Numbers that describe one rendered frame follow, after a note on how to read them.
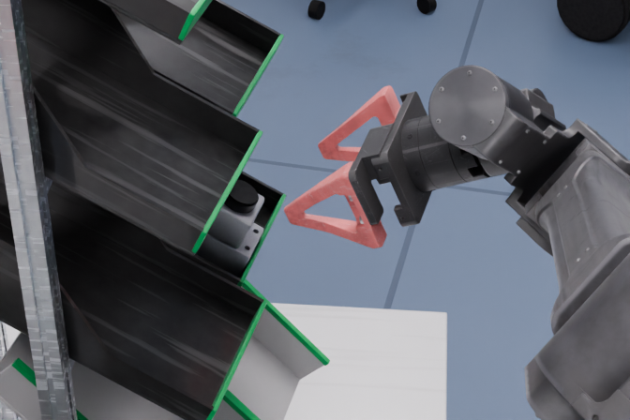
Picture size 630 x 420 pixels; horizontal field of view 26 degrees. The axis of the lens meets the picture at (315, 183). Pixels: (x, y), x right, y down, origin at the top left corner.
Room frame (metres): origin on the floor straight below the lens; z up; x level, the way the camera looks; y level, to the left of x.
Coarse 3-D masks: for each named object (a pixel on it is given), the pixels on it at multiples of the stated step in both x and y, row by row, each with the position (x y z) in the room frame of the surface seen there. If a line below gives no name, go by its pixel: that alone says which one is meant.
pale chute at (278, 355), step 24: (264, 312) 1.00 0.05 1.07; (264, 336) 1.00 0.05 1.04; (288, 336) 1.00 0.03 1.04; (264, 360) 0.99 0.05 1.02; (288, 360) 1.00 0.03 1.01; (312, 360) 0.99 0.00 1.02; (240, 384) 0.94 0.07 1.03; (264, 384) 0.96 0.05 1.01; (288, 384) 0.98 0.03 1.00; (264, 408) 0.94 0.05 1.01
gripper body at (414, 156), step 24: (408, 96) 0.93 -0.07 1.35; (408, 120) 0.89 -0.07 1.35; (384, 144) 0.85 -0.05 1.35; (408, 144) 0.86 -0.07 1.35; (432, 144) 0.86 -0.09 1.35; (384, 168) 0.84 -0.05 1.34; (408, 168) 0.85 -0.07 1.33; (432, 168) 0.85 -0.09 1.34; (456, 168) 0.84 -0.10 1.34; (480, 168) 0.85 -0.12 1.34; (408, 192) 0.84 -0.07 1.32; (408, 216) 0.83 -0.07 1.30
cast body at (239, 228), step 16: (240, 192) 0.91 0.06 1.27; (256, 192) 0.92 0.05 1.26; (224, 208) 0.90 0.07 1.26; (240, 208) 0.90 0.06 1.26; (256, 208) 0.91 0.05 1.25; (224, 224) 0.90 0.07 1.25; (240, 224) 0.89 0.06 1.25; (256, 224) 0.93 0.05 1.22; (208, 240) 0.90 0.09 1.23; (224, 240) 0.90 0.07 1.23; (240, 240) 0.89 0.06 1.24; (256, 240) 0.91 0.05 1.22; (208, 256) 0.90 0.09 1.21; (224, 256) 0.90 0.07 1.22; (240, 256) 0.89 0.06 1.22; (240, 272) 0.89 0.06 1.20
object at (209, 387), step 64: (0, 192) 0.89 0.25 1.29; (64, 192) 0.89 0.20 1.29; (0, 256) 0.76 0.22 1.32; (64, 256) 0.85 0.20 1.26; (128, 256) 0.87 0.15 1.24; (0, 320) 0.76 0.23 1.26; (64, 320) 0.75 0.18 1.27; (128, 320) 0.80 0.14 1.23; (192, 320) 0.82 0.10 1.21; (256, 320) 0.82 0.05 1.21; (128, 384) 0.74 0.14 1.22; (192, 384) 0.76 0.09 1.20
